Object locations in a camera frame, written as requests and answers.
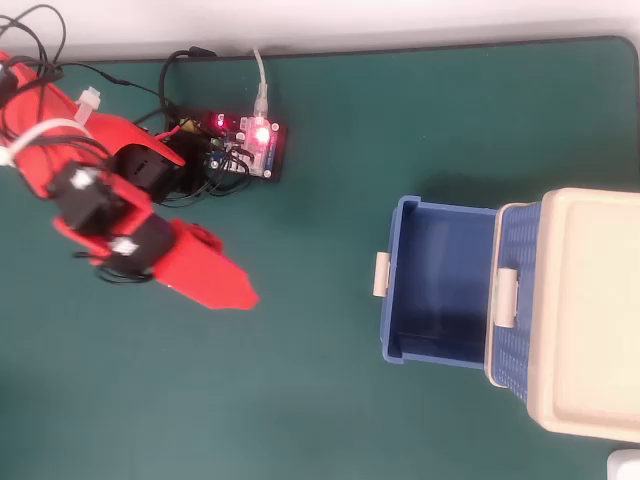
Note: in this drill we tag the robot controller circuit board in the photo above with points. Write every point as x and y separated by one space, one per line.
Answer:
250 145

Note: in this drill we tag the blue plastic storage box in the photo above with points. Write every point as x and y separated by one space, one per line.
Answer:
440 260

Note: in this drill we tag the white zip tie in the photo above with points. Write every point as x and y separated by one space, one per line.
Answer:
89 102
40 132

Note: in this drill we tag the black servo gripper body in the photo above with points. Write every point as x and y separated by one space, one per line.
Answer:
145 245

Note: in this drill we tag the dark green table mat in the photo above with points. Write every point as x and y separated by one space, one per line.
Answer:
300 400

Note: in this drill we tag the beige plastic drawer cabinet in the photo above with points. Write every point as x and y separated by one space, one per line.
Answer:
590 310

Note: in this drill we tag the white object corner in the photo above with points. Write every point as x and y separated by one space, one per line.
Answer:
625 465

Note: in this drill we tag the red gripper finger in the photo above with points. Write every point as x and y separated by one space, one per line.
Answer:
200 233
210 280

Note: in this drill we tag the blue woven drawer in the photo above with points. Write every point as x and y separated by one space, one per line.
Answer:
525 360

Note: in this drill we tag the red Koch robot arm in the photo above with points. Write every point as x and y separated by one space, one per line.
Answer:
45 110

